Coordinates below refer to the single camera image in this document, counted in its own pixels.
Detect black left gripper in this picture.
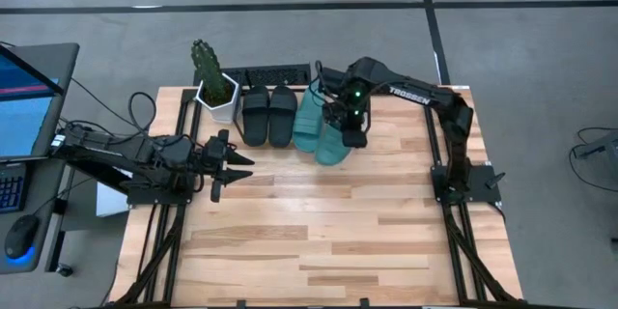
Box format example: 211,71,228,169
201,128,256,204

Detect teal rubber slide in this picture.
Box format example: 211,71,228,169
292,80,326,154
315,123,354,167

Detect black rubber slide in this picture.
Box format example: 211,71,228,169
267,85,299,149
240,85,271,148

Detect green cactus in white pot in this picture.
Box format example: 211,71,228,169
189,39,242,125

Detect black keyboard on table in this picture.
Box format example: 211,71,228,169
192,63,313,88

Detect dark computer desk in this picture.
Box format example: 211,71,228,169
0,156,68,275

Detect computer monitor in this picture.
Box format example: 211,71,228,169
0,42,81,163

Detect black computer mouse blue light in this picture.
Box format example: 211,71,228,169
3,213,41,261

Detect grey stand foot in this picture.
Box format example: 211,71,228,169
574,128,618,161

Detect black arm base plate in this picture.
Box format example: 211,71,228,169
126,173,195,207
430,163,503,205

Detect black looped cable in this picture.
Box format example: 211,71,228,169
126,91,158,134

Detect black floor cable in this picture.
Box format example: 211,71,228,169
568,126,618,193

